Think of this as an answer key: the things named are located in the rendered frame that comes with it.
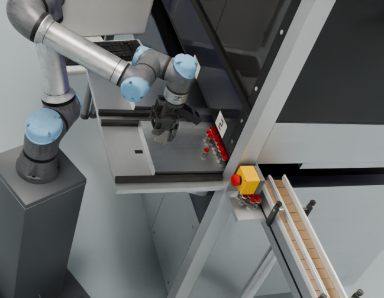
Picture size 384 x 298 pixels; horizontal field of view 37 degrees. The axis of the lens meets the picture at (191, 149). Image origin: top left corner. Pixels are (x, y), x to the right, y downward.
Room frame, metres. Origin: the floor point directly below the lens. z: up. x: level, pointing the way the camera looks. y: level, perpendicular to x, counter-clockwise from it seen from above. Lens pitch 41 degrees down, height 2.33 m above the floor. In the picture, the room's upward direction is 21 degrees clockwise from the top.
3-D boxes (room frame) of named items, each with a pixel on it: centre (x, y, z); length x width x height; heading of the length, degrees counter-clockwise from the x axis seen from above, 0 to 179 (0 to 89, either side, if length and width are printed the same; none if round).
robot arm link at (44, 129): (1.38, 0.48, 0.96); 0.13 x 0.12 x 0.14; 178
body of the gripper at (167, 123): (1.49, 0.12, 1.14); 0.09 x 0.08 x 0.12; 121
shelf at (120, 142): (1.75, 0.16, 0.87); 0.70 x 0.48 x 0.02; 31
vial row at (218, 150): (1.69, -0.09, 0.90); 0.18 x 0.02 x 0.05; 30
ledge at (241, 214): (1.49, -0.26, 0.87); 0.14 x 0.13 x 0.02; 121
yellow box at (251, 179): (1.48, -0.22, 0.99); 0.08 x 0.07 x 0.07; 121
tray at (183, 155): (1.64, 0.01, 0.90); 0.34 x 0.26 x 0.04; 121
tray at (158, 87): (1.93, 0.18, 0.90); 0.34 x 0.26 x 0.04; 121
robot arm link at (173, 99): (1.49, 0.11, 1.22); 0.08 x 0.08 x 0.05
